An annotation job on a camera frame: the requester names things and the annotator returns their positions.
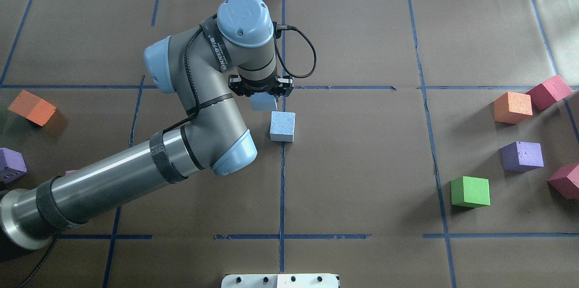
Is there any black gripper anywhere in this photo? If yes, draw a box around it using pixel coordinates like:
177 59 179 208
228 73 294 98

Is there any light blue foam block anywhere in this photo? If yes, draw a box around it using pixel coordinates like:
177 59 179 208
269 111 296 142

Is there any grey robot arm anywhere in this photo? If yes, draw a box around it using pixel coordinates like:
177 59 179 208
1 0 295 260

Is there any green foam block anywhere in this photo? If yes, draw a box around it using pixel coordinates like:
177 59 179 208
450 175 491 208

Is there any orange foam block right side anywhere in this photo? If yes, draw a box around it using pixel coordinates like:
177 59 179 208
493 91 533 125

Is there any orange foam block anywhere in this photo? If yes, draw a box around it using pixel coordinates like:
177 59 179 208
8 90 57 127
493 91 533 125

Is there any purple foam block right side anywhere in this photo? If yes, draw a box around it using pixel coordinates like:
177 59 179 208
500 141 544 173

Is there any purple foam block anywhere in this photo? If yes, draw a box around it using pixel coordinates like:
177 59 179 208
500 141 544 173
0 147 28 184

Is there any orange foam block left side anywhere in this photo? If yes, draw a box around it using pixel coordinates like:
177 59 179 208
8 90 57 127

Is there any dark red foam block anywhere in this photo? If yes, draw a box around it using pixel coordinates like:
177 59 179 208
527 75 573 111

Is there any purple foam block left side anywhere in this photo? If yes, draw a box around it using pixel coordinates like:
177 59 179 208
0 147 28 184

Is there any crimson foam block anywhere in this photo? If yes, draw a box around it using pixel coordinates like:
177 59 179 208
547 164 579 200

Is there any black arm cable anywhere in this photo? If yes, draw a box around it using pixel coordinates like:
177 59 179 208
274 24 317 79

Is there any white camera stand post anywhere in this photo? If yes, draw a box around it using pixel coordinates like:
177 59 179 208
221 273 341 288

